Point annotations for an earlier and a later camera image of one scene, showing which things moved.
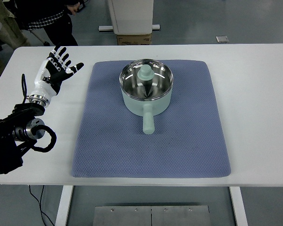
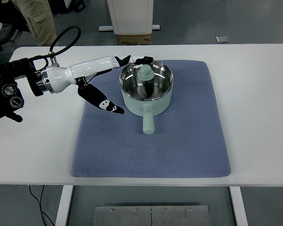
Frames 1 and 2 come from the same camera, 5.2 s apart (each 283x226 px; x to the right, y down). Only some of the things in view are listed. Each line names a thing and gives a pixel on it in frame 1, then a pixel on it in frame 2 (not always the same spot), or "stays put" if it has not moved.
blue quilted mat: x=187 y=141 stays put
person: x=11 y=36 -> x=38 y=14
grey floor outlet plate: x=222 y=39 stays put
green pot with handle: x=146 y=86 stays put
